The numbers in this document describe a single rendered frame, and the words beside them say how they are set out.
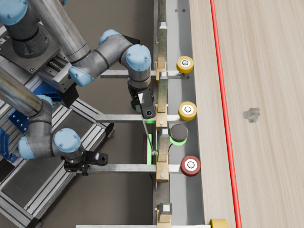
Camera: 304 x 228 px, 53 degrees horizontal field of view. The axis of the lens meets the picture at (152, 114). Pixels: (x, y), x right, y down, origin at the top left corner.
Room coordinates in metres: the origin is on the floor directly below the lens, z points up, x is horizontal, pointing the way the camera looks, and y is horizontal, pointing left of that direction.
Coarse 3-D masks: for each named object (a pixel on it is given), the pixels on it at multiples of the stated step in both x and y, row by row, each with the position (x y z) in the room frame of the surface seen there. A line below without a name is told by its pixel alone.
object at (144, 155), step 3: (144, 135) 0.58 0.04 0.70; (144, 138) 0.57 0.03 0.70; (144, 141) 0.55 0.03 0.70; (144, 144) 0.54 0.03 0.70; (144, 147) 0.52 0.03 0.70; (144, 150) 0.51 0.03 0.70; (144, 153) 0.49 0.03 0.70; (144, 156) 0.48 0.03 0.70; (144, 159) 0.46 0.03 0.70; (144, 162) 0.45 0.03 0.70
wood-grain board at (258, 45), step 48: (192, 0) 1.29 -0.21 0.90; (240, 0) 1.29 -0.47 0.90; (288, 0) 1.30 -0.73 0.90; (192, 48) 0.96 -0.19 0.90; (240, 48) 0.97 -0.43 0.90; (288, 48) 0.97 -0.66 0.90; (240, 96) 0.69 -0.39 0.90; (288, 96) 0.70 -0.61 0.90; (240, 144) 0.46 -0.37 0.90; (288, 144) 0.47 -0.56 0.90; (240, 192) 0.27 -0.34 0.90; (288, 192) 0.27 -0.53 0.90
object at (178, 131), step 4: (172, 128) 0.42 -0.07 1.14; (176, 128) 0.42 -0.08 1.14; (180, 128) 0.42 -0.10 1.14; (184, 128) 0.42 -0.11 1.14; (172, 132) 0.41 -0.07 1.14; (176, 132) 0.41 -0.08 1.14; (180, 132) 0.41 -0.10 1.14; (184, 132) 0.41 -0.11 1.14; (176, 136) 0.40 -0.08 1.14; (180, 136) 0.40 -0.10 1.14; (184, 136) 0.40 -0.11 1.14; (172, 144) 0.41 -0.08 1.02; (168, 152) 0.41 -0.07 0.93
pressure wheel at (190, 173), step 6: (186, 156) 0.41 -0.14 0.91; (192, 156) 0.41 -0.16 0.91; (186, 162) 0.38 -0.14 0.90; (192, 162) 0.38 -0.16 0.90; (198, 162) 0.38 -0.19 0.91; (180, 168) 0.36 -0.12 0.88; (186, 168) 0.36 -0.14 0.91; (192, 168) 0.36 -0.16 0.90; (198, 168) 0.36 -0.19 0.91; (186, 174) 0.34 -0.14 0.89; (192, 174) 0.33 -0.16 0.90
